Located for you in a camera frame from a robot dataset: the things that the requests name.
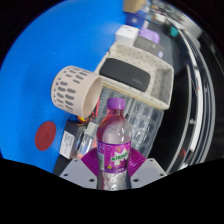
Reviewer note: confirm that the black rectangular speaker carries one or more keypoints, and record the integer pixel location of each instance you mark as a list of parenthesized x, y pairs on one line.
[(125, 75)]

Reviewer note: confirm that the grey small-parts drawer cabinet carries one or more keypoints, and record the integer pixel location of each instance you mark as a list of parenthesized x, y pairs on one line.
[(131, 106), (150, 130)]

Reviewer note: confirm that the teal lamp head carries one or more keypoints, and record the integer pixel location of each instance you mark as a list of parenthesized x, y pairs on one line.
[(173, 31)]

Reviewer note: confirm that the yellow multimeter with red leads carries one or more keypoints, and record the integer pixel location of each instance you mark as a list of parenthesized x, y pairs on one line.
[(90, 116)]

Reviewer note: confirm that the purple bag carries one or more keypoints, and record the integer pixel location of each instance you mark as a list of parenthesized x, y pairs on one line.
[(150, 35)]

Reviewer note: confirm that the black box with white label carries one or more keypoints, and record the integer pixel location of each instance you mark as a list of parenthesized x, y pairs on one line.
[(68, 141)]

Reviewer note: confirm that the black workbench shelf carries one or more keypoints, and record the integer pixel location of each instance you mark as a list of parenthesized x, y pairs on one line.
[(196, 100)]

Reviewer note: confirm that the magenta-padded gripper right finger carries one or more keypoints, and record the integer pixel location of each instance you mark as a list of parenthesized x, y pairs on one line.
[(146, 171)]

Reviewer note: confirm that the white perforated plastic basket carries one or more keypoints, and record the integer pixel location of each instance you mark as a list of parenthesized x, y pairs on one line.
[(160, 83)]

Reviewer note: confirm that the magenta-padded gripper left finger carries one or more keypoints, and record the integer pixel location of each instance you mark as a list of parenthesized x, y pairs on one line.
[(78, 171)]

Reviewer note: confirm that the flat round red coaster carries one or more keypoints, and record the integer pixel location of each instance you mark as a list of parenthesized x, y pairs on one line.
[(45, 136)]

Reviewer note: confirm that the clear box with coloured parts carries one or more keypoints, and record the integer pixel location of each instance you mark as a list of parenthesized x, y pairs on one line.
[(87, 141)]

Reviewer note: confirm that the dark grey flat box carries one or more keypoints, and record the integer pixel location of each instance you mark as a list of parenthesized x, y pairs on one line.
[(150, 46)]

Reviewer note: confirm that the beige perforated cup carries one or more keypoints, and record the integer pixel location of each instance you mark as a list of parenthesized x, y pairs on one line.
[(71, 90)]

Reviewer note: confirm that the purple-capped clear drink bottle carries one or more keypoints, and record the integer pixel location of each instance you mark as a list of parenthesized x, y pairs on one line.
[(114, 146)]

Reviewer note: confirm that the blue box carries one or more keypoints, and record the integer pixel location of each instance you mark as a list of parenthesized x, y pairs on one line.
[(136, 20)]

